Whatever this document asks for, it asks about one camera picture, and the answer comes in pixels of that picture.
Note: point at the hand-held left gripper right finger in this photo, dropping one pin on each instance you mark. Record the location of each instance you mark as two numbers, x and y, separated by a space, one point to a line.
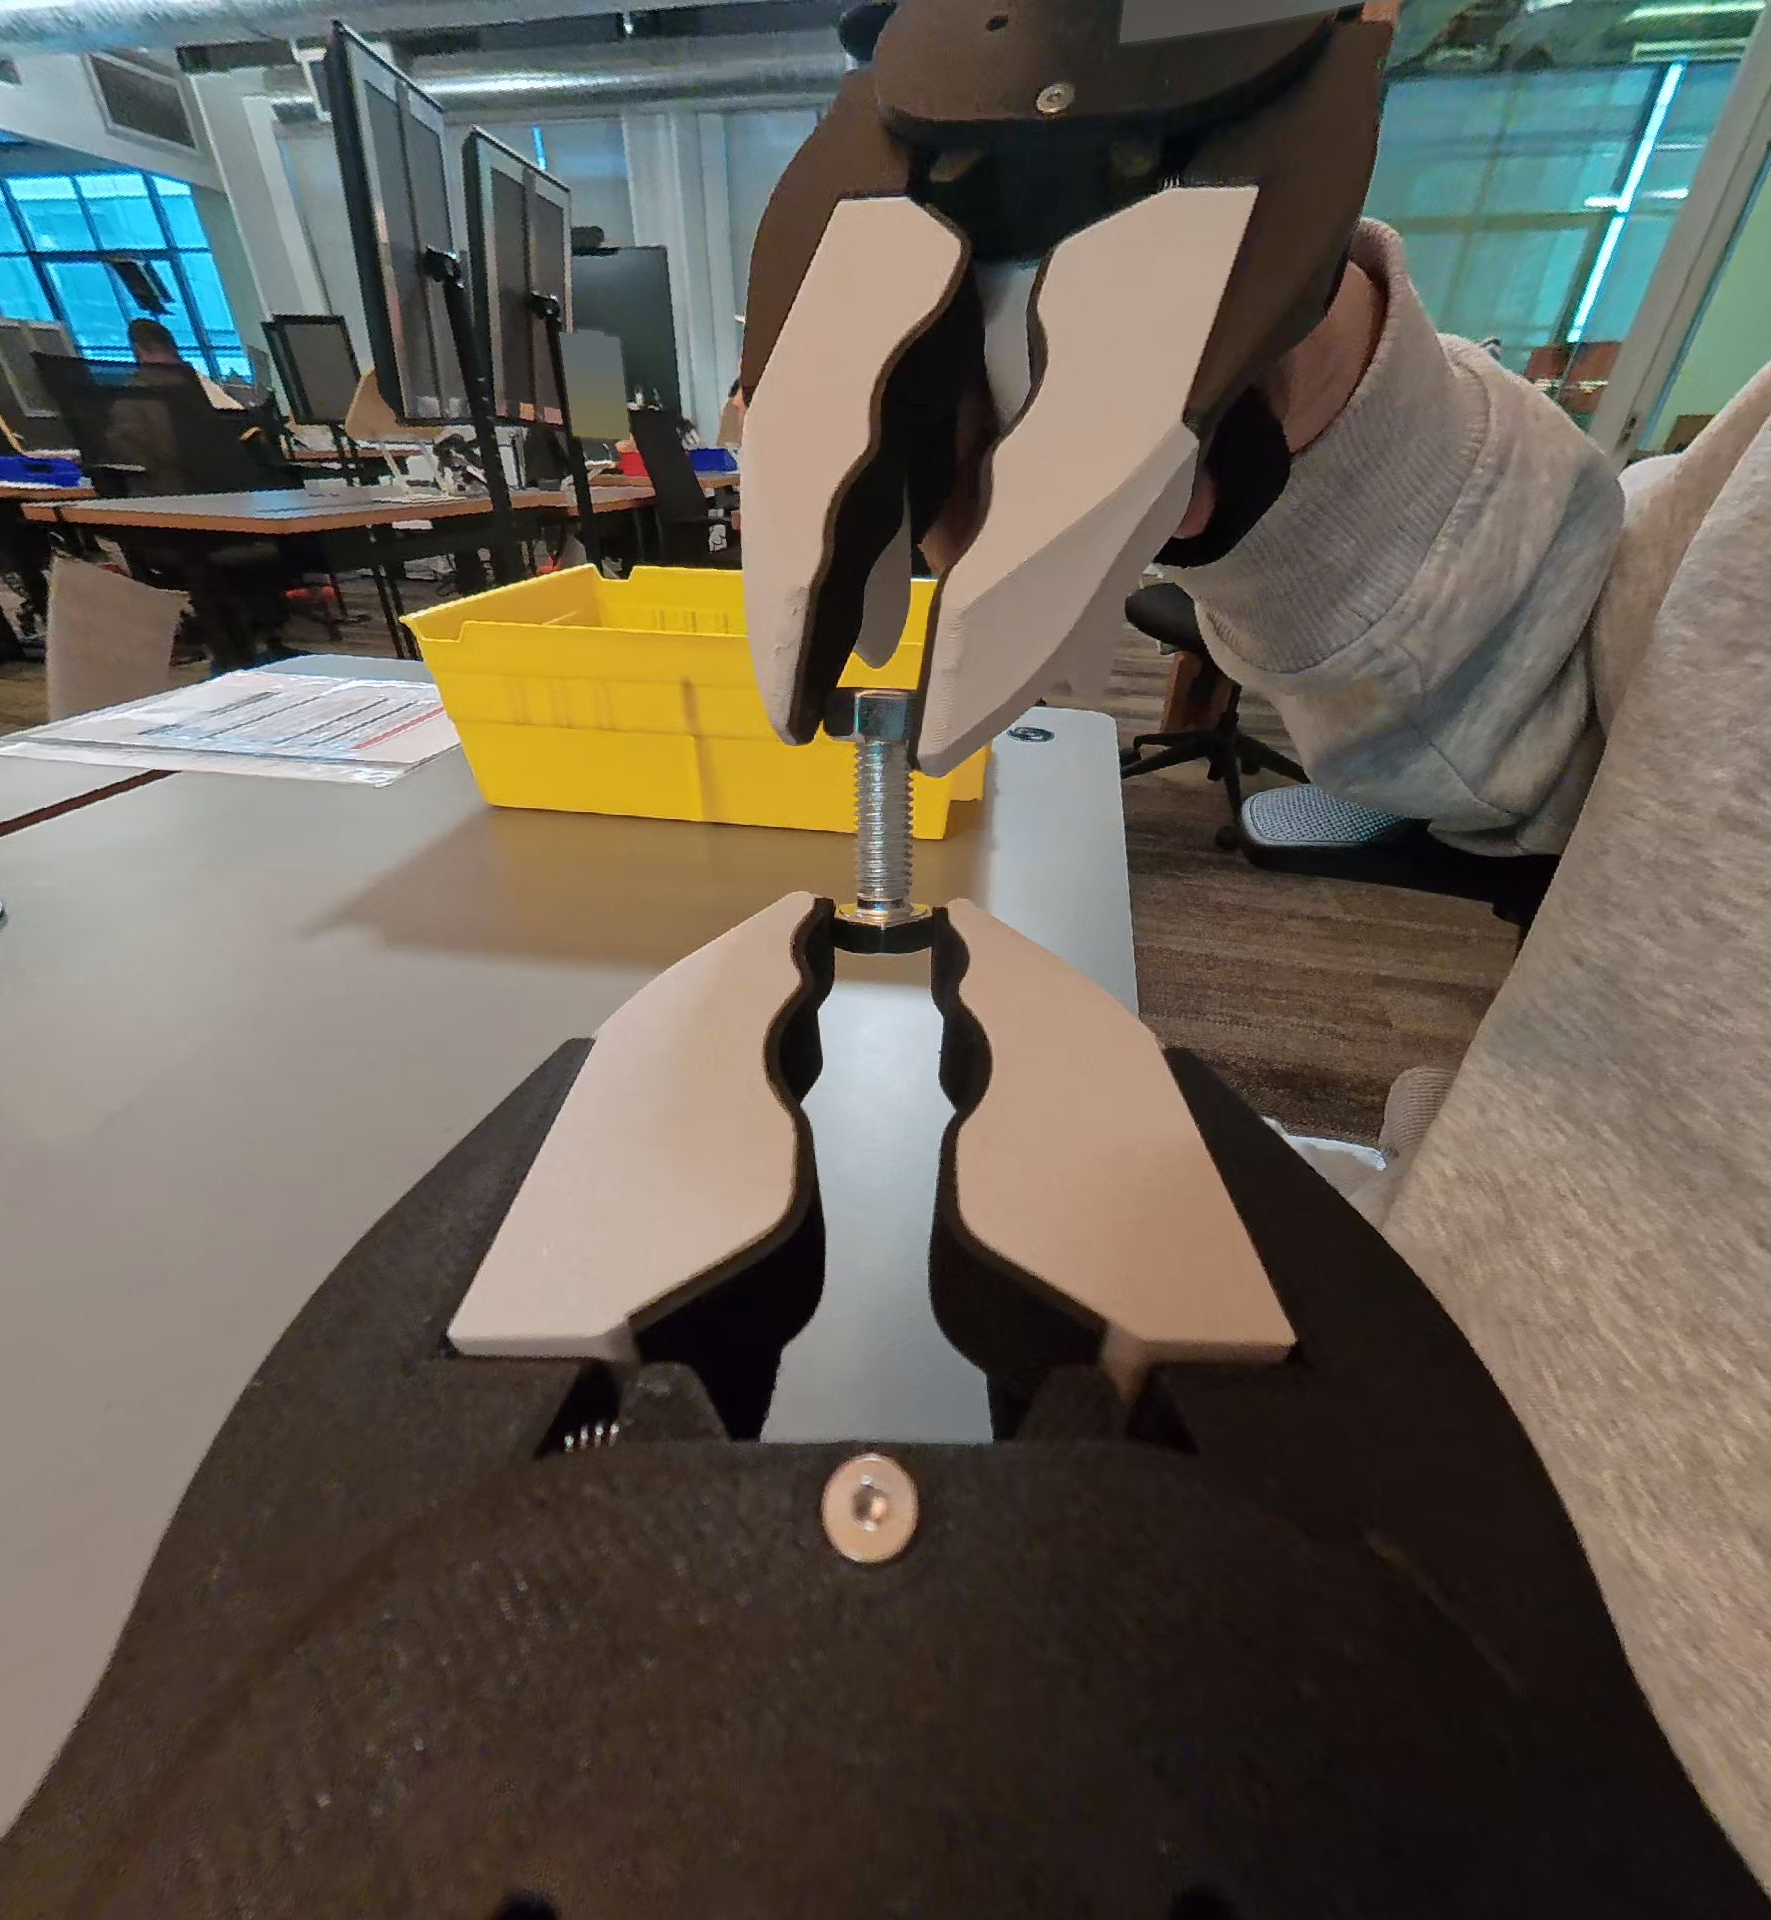
1111 1170

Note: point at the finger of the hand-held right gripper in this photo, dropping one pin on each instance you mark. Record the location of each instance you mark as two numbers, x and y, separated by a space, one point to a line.
1125 390
824 377

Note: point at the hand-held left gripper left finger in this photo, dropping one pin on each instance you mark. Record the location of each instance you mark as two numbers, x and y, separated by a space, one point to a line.
660 1141

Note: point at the silver hex nut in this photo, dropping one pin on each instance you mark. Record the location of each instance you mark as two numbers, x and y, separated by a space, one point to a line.
882 717

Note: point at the silver hex bolt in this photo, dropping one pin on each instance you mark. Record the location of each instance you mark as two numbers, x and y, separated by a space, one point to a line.
882 834

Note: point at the yellow plastic bin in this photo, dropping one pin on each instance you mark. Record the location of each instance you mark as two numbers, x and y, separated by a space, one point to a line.
570 691

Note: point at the person's right forearm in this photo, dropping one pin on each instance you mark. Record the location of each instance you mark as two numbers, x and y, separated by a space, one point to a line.
1440 601

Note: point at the long brown-edged office desk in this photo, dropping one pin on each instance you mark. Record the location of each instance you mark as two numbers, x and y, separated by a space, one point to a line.
300 511

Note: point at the person's right hand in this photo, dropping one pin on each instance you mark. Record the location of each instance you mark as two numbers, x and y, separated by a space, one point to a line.
964 480

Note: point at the large black display screen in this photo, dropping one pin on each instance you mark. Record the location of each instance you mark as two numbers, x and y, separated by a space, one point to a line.
644 301

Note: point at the black monitors on pole stand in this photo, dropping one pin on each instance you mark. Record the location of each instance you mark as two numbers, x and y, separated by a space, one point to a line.
398 240
518 270

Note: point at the black mesh office chair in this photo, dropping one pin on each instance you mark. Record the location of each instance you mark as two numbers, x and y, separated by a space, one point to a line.
1320 823

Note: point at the small black monitor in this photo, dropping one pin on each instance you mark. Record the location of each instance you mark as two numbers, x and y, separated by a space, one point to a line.
312 368

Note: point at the laminated paper sheet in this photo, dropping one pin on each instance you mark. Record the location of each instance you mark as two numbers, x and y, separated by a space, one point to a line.
256 717

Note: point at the person in grey hoodie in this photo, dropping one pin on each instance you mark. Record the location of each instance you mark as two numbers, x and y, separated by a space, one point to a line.
1695 1201

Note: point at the grey chair back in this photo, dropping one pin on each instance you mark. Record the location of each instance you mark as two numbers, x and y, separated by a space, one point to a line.
113 646

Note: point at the large paned window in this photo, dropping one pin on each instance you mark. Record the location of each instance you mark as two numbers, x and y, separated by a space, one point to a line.
90 211

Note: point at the blue storage bin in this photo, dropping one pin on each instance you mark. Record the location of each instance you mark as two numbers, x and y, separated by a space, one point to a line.
22 472

